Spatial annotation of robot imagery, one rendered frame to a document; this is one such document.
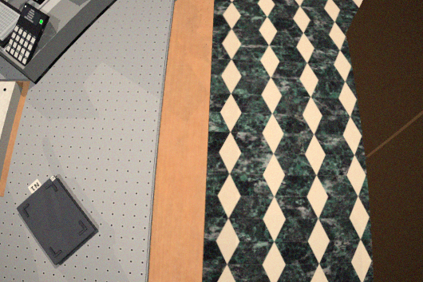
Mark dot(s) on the cream label with black letters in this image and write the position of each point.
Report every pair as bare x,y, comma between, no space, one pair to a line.
34,186

